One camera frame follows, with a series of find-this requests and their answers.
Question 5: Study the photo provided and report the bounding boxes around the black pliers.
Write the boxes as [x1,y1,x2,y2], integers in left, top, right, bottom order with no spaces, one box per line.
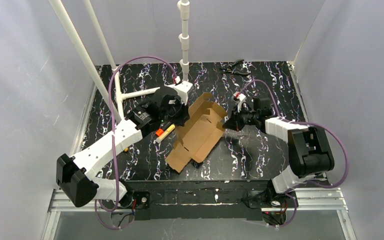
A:
[219,59,250,77]

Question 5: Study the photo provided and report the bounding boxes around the white PVC pipe frame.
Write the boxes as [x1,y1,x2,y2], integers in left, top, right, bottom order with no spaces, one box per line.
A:
[49,0,190,122]

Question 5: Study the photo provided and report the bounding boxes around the aluminium rail frame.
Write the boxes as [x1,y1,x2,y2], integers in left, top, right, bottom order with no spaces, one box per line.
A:
[41,82,349,240]

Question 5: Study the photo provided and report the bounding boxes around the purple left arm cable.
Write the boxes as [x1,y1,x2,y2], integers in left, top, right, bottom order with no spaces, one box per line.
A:
[94,55,180,231]

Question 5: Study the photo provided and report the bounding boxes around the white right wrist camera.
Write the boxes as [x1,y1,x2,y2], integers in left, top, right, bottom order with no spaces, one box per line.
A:
[232,92,246,113]

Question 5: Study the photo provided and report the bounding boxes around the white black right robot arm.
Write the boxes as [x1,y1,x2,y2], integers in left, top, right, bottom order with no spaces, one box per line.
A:
[223,92,335,197]

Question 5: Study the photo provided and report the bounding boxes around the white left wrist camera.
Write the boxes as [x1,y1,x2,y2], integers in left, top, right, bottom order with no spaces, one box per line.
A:
[167,81,194,105]

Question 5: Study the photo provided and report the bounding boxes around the brown cardboard paper box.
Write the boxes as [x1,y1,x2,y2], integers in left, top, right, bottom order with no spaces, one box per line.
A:
[165,92,228,173]

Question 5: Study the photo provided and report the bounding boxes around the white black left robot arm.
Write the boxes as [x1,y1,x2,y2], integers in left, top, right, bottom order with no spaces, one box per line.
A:
[56,82,192,208]

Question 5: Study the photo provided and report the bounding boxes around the black orange highlighter marker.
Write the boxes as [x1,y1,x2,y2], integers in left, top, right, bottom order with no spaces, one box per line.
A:
[155,123,172,137]

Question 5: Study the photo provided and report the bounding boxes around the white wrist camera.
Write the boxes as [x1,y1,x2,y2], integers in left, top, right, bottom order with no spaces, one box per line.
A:
[167,81,194,105]
[232,92,246,113]

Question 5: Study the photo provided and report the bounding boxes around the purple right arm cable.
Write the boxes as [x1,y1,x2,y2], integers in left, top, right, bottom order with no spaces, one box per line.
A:
[239,79,350,229]

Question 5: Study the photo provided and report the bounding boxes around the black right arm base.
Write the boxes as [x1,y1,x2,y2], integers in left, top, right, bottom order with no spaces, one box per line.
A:
[239,186,299,228]

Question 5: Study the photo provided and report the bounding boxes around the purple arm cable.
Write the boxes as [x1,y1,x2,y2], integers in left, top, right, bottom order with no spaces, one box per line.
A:
[239,79,350,229]
[94,55,180,231]

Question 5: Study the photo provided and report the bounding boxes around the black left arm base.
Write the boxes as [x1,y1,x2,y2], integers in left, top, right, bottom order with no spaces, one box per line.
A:
[95,190,150,212]

